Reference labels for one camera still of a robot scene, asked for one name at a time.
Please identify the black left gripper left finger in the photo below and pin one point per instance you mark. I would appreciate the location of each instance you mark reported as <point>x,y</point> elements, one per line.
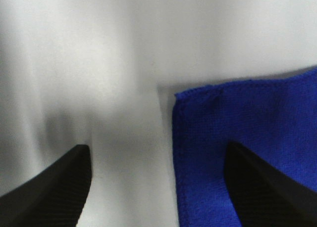
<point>53,198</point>

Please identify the blue towel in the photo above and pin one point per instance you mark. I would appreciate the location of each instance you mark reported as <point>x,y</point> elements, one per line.
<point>275,118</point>

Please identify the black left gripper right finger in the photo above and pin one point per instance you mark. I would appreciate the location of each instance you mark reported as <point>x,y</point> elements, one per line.
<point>263,196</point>

